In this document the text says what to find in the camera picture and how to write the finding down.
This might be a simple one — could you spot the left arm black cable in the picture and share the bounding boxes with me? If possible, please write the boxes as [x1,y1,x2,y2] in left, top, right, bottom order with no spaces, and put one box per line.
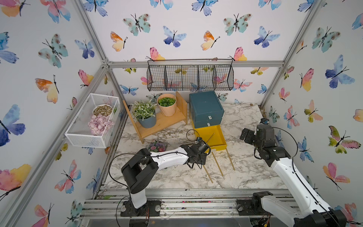
[108,129,212,225]

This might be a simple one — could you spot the teal drawer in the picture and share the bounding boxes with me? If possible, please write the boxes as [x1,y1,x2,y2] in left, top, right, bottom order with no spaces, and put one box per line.
[194,119,222,128]
[194,112,224,122]

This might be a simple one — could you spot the teal top drawer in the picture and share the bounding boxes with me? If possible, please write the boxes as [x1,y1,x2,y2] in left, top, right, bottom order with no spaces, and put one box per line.
[194,112,224,122]

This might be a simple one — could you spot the wooden shelf stand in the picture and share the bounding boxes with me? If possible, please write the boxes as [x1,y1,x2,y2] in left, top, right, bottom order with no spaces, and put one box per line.
[123,91,188,144]

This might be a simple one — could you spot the pink artificial flowers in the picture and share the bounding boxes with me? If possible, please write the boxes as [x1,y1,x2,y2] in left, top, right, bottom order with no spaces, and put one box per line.
[88,115,114,136]

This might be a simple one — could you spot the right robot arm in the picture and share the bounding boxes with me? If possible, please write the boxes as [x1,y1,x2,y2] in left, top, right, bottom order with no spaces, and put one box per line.
[237,118,347,227]

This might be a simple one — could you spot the bowl of pebbles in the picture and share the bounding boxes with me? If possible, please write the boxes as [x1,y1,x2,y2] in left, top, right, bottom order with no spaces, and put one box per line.
[92,104,113,117]

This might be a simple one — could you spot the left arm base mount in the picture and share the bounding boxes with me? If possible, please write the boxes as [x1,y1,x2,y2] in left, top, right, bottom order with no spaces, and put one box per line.
[120,200,161,217]

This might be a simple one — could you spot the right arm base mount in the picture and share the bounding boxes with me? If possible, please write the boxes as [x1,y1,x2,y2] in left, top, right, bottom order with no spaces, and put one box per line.
[236,191,273,216]

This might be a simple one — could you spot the black wire wall basket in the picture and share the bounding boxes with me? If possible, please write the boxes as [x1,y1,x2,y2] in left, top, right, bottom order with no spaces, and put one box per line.
[146,59,234,92]

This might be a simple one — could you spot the yellow bottom drawer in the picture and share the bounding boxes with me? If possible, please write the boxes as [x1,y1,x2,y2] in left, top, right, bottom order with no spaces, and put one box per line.
[195,125,227,151]

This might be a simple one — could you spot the white mesh wall basket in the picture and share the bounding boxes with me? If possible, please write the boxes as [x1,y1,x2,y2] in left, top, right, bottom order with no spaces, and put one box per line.
[65,93,120,148]

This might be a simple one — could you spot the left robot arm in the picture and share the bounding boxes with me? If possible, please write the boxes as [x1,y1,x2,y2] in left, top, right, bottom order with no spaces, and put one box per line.
[121,137,211,209]

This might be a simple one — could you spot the teal drawer cabinet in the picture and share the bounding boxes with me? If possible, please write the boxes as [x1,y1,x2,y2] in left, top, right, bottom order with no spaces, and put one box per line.
[189,91,224,123]

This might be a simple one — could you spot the blue pot white-flowered plant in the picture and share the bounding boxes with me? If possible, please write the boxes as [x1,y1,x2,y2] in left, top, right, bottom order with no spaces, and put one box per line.
[132,101,157,129]

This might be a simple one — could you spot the peach pot green plant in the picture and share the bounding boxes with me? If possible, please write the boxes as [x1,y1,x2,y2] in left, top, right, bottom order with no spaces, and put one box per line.
[157,94,177,117]

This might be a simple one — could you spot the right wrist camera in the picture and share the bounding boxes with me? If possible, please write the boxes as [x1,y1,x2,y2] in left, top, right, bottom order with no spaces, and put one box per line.
[260,118,269,125]

